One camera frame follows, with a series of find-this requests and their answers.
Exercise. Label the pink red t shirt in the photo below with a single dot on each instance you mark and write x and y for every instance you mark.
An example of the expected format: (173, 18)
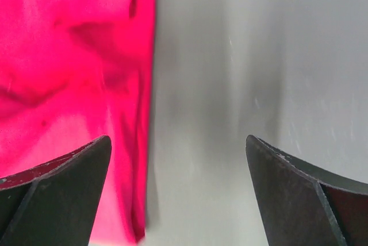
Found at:
(74, 70)

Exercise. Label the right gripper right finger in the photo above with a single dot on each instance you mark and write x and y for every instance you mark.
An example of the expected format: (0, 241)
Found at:
(302, 204)

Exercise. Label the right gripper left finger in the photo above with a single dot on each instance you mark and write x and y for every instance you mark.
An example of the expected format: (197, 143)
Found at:
(55, 203)

